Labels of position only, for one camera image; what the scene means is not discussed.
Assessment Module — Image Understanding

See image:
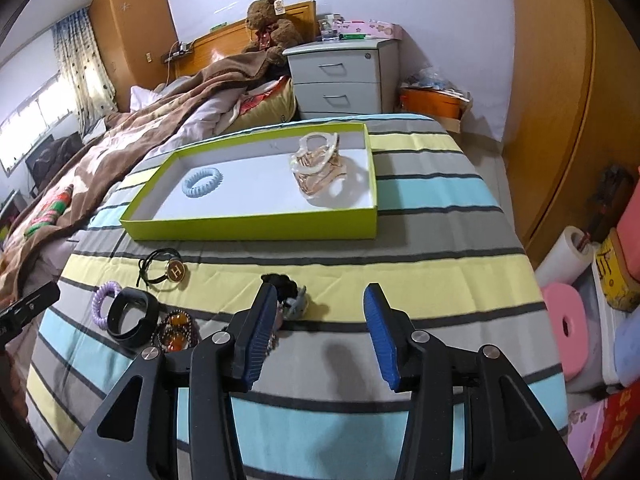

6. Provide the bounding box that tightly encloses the black wristband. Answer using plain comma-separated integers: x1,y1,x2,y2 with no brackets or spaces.
102,287,161,351

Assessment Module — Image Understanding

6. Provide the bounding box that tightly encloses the red green stuffed toy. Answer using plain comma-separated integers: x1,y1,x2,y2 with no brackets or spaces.
25,185,74,238

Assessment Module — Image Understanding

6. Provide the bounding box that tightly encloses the wooden headboard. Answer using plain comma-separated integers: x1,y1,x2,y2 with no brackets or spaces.
165,0,318,81

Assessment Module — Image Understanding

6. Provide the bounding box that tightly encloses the large wooden door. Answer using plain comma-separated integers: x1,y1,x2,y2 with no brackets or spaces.
505,0,640,271

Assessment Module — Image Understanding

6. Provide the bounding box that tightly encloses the white duvet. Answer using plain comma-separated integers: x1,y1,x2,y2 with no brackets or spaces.
165,95,241,146

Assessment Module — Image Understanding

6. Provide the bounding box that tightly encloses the white pillow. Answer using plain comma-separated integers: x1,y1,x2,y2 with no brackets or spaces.
130,85,166,111

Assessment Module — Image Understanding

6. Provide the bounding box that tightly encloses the grey two-drawer nightstand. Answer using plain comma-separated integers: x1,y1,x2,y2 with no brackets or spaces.
282,37,401,121

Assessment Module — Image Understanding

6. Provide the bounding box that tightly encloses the white paper roll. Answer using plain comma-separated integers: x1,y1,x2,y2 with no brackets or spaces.
534,226,596,286

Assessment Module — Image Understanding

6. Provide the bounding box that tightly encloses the purple coil hair tie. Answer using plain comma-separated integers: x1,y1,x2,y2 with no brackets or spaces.
92,282,123,330

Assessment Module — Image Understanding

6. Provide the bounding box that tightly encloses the white plastic container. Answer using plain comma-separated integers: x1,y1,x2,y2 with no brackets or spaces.
592,260,631,386

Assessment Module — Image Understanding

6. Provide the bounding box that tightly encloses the black hair tie gold button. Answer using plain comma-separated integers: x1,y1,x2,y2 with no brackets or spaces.
137,247,188,292

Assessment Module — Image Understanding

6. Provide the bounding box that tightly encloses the cream hair claw clip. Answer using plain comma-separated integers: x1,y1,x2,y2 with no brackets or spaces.
289,131,342,171

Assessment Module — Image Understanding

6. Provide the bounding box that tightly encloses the blue coil hair tie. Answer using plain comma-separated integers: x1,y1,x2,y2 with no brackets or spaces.
181,166,223,200

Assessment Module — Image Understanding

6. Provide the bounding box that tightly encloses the yellow pillow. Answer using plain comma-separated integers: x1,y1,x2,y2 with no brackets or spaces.
220,77,298,136

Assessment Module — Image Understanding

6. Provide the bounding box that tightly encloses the red printed box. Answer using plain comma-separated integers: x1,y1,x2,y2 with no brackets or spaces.
582,385,640,480

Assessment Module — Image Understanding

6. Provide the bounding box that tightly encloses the striped bedsheet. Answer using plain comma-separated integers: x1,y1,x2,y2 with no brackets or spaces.
25,112,568,480

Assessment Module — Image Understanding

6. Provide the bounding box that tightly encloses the yellow tin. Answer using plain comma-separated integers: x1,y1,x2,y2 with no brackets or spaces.
597,230,640,311

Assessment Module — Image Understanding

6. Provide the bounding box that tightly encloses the pink plastic stool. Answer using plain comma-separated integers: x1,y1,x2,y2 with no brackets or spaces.
541,282,586,381

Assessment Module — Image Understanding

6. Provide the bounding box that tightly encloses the glass jar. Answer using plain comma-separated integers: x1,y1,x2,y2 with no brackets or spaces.
317,14,341,43

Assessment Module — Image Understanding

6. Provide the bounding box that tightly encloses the green cardboard box tray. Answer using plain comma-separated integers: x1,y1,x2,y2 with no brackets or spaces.
119,121,379,242

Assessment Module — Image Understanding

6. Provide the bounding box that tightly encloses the power strip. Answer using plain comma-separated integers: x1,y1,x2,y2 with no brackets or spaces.
164,40,196,63

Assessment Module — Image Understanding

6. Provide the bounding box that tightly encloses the orange storage box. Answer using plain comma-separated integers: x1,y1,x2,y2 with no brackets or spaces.
400,77,473,123

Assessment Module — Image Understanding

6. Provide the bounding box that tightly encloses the tall wooden wardrobe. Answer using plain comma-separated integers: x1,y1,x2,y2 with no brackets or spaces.
89,0,179,113

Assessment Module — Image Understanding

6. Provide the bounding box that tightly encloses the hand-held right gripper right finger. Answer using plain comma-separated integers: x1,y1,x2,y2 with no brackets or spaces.
363,283,583,480

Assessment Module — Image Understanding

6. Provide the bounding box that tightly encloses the dotted curtain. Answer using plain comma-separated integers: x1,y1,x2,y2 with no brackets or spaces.
52,10,118,136

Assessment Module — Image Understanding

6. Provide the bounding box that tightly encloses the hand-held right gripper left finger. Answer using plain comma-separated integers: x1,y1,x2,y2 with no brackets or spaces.
57,282,281,480

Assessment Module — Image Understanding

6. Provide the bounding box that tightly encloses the brown teddy bear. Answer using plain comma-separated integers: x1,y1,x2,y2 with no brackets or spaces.
241,0,304,66

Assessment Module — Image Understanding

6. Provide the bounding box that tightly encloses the brown patterned blanket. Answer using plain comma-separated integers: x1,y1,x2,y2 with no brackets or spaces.
0,50,281,311

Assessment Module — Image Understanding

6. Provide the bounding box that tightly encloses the window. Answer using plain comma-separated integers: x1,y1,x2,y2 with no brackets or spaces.
0,72,76,176

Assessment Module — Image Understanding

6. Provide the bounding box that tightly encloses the dark bead amber bracelet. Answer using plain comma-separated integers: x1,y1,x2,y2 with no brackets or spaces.
150,310,201,353

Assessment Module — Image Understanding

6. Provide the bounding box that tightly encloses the gold clear hair claw clip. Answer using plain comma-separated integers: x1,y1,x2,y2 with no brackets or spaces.
292,152,373,209

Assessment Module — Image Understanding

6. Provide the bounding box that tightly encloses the pink flower print carton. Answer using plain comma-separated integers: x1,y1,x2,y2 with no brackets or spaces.
567,400,608,476

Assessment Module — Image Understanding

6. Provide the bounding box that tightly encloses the pink flowered box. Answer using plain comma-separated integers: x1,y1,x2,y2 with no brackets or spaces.
335,17,403,41

